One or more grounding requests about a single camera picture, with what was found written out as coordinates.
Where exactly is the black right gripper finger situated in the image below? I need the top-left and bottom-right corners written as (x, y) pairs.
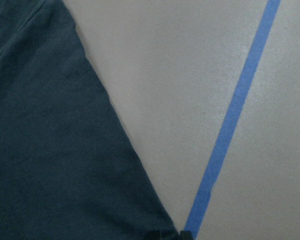
top-left (180, 225), bottom-right (192, 240)

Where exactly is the black graphic t-shirt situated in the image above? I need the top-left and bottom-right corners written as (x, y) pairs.
top-left (0, 0), bottom-right (180, 240)

